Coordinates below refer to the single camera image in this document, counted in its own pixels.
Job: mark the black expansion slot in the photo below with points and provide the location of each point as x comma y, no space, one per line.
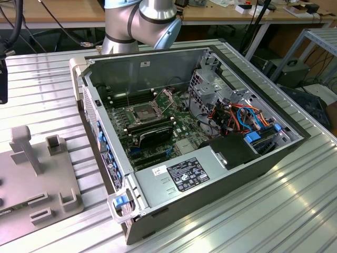
150,155
154,161

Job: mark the grey parts rack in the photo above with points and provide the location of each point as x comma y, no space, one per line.
39,179

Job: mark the small white box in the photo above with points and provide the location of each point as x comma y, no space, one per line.
242,9

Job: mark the grey open PC case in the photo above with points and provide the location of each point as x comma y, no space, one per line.
237,184

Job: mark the black power adapter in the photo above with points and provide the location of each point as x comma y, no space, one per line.
313,8

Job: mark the hard disk in blue carrier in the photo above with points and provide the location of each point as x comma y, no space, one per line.
252,138

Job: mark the black RAM slot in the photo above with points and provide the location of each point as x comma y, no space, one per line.
123,101
150,127
131,94
155,123

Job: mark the black plastic drive cover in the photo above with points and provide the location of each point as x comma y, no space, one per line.
231,151

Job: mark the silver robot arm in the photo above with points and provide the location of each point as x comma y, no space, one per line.
147,15

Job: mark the dark plastic crate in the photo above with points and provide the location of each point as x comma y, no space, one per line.
310,105

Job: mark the silver power supply unit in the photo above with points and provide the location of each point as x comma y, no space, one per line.
155,189

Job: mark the CPU socket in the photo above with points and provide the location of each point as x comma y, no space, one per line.
137,113

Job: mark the green motherboard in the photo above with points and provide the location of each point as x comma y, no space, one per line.
184,126

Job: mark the black graphics card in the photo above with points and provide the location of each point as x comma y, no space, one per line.
155,135

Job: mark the black equipment box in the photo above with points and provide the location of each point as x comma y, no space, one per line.
289,73

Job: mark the blue case latch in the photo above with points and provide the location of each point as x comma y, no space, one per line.
119,201

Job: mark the green RAM stick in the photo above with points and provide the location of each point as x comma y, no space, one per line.
11,210

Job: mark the silver drive cage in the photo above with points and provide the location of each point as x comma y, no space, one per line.
208,87

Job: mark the grey metal shelf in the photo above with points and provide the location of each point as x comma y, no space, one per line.
323,37

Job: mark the silver chipset heat sink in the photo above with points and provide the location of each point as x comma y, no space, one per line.
185,146

